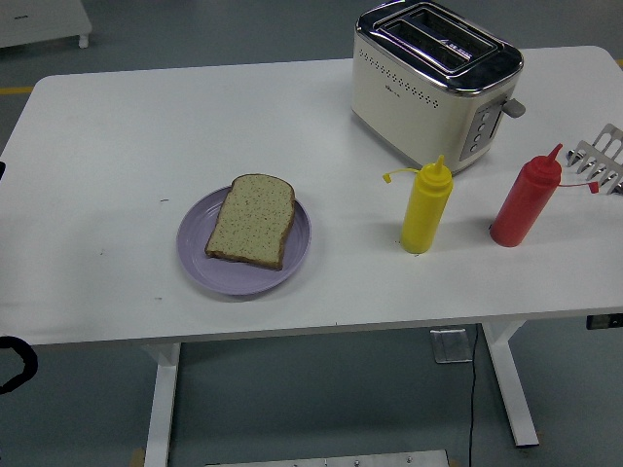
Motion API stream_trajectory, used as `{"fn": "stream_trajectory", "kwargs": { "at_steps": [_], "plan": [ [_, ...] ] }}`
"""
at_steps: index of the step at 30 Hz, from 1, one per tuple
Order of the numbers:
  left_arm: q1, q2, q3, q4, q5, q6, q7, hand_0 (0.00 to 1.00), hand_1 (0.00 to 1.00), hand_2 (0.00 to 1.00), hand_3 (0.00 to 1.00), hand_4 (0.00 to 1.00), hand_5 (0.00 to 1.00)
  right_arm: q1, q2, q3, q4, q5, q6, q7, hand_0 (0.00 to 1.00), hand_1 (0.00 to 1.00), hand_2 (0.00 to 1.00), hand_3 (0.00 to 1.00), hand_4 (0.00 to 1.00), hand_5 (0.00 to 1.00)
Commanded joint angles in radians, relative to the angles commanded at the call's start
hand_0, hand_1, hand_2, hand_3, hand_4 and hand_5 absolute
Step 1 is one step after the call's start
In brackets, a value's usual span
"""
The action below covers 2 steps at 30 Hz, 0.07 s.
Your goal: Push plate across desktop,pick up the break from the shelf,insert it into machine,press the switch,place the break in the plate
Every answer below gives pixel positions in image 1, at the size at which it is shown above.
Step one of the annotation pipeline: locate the bread slice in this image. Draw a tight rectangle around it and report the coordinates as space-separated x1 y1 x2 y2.
203 173 297 271

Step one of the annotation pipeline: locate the purple round plate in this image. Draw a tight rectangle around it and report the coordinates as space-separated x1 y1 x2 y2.
175 184 313 299

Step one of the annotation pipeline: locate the cream and chrome toaster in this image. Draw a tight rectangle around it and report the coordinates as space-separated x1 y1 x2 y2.
349 2 527 177

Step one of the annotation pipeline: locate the small silver floor plate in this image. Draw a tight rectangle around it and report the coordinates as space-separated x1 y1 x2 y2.
429 328 474 364

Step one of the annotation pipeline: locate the yellow squeeze bottle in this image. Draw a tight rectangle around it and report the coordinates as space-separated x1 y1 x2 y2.
382 154 455 255

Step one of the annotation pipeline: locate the red squeeze bottle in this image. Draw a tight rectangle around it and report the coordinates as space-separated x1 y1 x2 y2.
490 142 601 248

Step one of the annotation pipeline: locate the white table leg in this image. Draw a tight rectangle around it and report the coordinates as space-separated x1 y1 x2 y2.
479 320 540 448
140 341 182 467

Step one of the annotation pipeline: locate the silver toast rack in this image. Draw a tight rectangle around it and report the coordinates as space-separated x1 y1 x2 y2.
567 123 623 196

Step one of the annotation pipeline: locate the black table control panel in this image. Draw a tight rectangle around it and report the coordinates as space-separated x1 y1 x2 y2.
586 314 623 331

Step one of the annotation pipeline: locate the white low platform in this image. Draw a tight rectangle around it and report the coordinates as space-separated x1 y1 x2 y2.
0 0 92 50

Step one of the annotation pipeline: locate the black floor cable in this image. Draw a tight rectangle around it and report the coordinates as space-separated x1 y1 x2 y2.
466 324 479 467

